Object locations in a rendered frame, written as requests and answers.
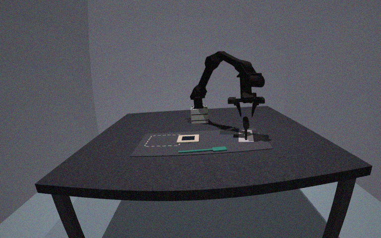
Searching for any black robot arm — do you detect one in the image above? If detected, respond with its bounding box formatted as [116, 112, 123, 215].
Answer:
[190, 51, 265, 109]

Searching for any white tile with black centre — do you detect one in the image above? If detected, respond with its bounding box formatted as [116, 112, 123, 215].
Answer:
[177, 134, 199, 143]

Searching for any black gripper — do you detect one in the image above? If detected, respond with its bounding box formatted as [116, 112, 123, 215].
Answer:
[228, 86, 265, 117]

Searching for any dark grey flat mat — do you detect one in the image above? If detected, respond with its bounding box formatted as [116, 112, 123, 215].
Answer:
[130, 127, 273, 157]

